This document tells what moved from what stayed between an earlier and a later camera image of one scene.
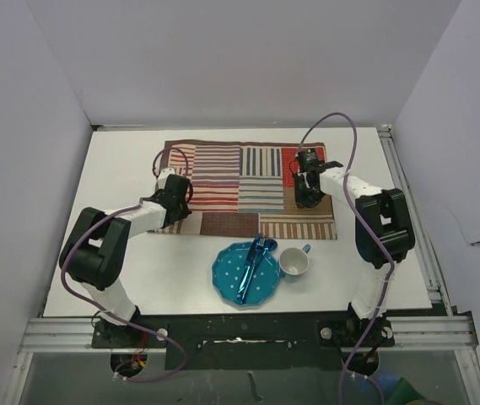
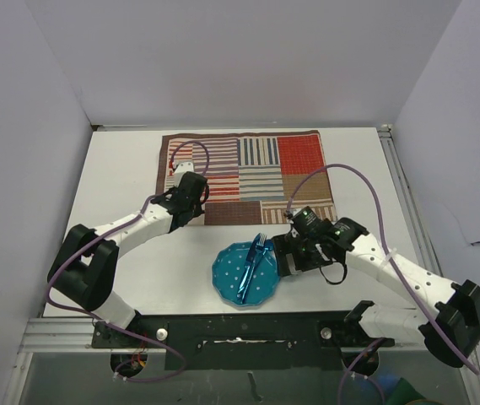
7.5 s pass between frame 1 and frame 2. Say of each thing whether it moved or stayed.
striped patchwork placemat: moved
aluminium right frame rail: stayed
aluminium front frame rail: stayed
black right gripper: moved
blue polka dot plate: stayed
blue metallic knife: stayed
